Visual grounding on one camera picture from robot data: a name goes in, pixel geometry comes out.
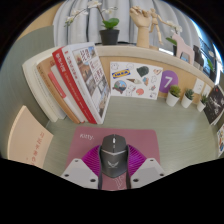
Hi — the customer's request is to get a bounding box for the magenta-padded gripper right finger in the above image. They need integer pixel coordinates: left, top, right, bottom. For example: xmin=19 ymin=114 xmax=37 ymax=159
xmin=125 ymin=144 xmax=166 ymax=190

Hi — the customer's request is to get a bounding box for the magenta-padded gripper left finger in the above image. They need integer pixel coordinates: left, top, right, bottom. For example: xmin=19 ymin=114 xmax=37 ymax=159
xmin=60 ymin=144 xmax=103 ymax=190

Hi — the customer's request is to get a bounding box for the dark grey computer mouse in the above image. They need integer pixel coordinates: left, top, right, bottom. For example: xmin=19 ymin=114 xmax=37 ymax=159
xmin=98 ymin=133 xmax=130 ymax=179

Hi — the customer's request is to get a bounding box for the pink mouse pad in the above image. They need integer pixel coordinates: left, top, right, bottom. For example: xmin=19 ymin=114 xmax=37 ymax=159
xmin=65 ymin=125 xmax=161 ymax=192

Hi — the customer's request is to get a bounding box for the peach booklet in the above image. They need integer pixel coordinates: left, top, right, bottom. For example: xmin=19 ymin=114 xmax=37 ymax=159
xmin=7 ymin=105 xmax=54 ymax=169

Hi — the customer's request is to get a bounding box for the brown cover book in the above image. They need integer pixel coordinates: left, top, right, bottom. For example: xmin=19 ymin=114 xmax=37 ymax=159
xmin=35 ymin=56 xmax=83 ymax=125

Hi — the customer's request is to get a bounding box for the white sticker sheet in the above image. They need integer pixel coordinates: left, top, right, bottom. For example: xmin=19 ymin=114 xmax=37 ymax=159
xmin=109 ymin=61 xmax=164 ymax=101

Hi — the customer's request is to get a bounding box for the red-white photo cover book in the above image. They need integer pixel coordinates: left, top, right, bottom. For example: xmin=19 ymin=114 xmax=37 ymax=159
xmin=51 ymin=41 xmax=112 ymax=125

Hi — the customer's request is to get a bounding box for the purple round number sign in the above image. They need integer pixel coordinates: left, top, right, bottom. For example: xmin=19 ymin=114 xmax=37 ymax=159
xmin=158 ymin=69 xmax=180 ymax=94

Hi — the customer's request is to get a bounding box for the black book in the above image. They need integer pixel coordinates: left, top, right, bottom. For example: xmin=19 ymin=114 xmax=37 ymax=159
xmin=202 ymin=84 xmax=224 ymax=126

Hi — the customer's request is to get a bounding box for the thick white book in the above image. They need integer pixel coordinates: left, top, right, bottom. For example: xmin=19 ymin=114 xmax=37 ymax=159
xmin=21 ymin=54 xmax=68 ymax=123

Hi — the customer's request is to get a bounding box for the dark wooden horse figure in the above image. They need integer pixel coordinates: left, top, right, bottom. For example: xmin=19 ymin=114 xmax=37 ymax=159
xmin=192 ymin=44 xmax=205 ymax=68

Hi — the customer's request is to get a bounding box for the pink wooden horse figure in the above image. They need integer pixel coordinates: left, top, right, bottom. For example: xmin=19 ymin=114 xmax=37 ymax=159
xmin=172 ymin=32 xmax=196 ymax=66

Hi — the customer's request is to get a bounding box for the wooden hand model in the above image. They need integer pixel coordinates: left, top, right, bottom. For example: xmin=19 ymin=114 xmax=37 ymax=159
xmin=129 ymin=5 xmax=153 ymax=49

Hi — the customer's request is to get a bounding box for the light grey curtain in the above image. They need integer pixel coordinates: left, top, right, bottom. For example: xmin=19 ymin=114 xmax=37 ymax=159
xmin=52 ymin=0 xmax=201 ymax=51

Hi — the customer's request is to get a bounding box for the wooden mannequin figure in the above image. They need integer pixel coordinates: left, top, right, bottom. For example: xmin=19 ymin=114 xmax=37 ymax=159
xmin=148 ymin=7 xmax=174 ymax=47

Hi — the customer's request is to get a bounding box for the white wall socket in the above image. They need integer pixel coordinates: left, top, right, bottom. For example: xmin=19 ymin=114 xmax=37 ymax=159
xmin=193 ymin=78 xmax=206 ymax=95
xmin=203 ymin=83 xmax=214 ymax=98

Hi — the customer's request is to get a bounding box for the window with dark frame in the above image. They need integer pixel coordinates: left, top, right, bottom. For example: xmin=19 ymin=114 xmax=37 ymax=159
xmin=191 ymin=19 xmax=222 ymax=68

